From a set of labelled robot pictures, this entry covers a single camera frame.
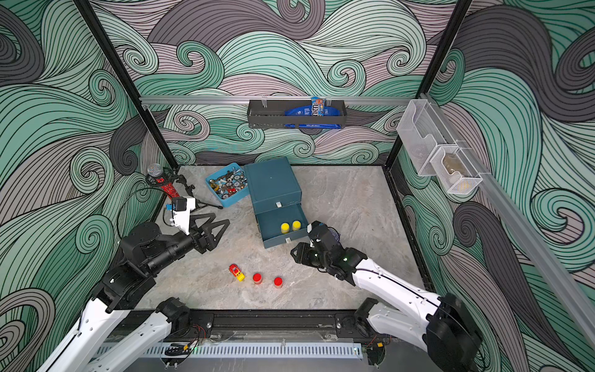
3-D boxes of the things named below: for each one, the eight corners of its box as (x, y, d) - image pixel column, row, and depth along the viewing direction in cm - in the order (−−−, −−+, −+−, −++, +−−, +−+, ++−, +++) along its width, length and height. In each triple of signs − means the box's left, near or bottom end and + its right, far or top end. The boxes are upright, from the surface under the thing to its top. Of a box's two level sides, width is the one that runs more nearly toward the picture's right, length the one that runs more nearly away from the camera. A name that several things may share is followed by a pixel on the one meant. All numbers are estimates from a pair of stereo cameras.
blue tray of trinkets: (225, 209, 105) (223, 204, 102) (206, 183, 116) (203, 177, 112) (257, 191, 113) (256, 185, 109) (236, 168, 123) (235, 162, 120)
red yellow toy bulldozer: (228, 270, 87) (226, 268, 85) (234, 264, 89) (233, 262, 87) (240, 283, 84) (239, 281, 82) (246, 276, 85) (245, 274, 84)
